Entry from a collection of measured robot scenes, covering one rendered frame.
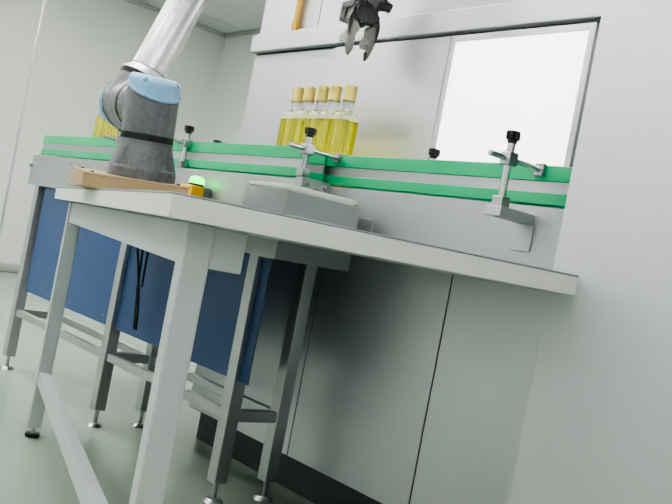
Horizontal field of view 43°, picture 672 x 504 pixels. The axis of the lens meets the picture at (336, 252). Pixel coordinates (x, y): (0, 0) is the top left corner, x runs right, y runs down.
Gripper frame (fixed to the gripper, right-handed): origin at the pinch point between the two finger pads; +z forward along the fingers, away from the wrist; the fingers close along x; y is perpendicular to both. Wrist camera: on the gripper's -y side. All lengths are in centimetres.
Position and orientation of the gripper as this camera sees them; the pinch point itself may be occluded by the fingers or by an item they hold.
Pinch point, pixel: (358, 53)
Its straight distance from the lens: 235.3
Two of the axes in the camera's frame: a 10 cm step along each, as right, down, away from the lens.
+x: -8.0, -1.6, -5.8
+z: -1.9, 9.8, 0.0
